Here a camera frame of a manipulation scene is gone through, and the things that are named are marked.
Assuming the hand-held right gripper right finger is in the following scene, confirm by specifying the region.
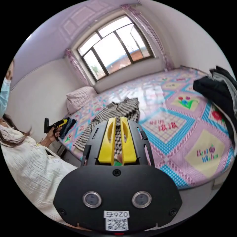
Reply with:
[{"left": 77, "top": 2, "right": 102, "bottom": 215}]
[{"left": 120, "top": 117, "right": 137, "bottom": 165}]

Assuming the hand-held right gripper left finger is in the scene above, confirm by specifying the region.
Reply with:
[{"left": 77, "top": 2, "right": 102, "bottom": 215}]
[{"left": 98, "top": 117, "right": 117, "bottom": 165}]

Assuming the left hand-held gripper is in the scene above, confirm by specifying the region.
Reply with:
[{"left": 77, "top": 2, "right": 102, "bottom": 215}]
[{"left": 47, "top": 119, "right": 68, "bottom": 142}]

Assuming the black and white checkered jacket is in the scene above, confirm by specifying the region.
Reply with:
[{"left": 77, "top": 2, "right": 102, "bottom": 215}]
[{"left": 74, "top": 98, "right": 140, "bottom": 157}]

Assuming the person's left forearm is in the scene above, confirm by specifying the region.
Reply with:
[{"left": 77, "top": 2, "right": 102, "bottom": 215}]
[{"left": 39, "top": 137, "right": 51, "bottom": 148}]

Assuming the person's left hand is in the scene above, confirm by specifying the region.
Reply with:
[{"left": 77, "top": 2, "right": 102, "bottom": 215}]
[{"left": 46, "top": 127, "right": 61, "bottom": 142}]

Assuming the folded dark blue garment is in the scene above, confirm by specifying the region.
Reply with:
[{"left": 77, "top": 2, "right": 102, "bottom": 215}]
[{"left": 59, "top": 118, "right": 77, "bottom": 139}]

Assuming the pink pillow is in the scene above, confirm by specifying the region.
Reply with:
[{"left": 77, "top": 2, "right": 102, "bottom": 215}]
[{"left": 66, "top": 86, "right": 97, "bottom": 114}]

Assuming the bed with pink patterned sheet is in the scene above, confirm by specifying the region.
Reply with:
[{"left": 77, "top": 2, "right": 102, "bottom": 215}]
[{"left": 61, "top": 67, "right": 236, "bottom": 190}]

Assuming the person's body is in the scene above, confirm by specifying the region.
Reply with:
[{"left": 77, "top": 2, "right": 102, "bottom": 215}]
[{"left": 0, "top": 59, "right": 79, "bottom": 223}]

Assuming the pink sheer curtain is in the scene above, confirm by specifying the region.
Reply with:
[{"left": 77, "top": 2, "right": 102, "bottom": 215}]
[
  {"left": 64, "top": 49, "right": 90, "bottom": 86},
  {"left": 121, "top": 4, "right": 174, "bottom": 72}
]

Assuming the window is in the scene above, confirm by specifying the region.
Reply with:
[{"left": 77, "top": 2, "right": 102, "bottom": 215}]
[{"left": 76, "top": 15, "right": 154, "bottom": 81}]

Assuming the pile of clothes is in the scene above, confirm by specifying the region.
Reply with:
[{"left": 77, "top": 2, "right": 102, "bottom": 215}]
[{"left": 193, "top": 66, "right": 237, "bottom": 148}]

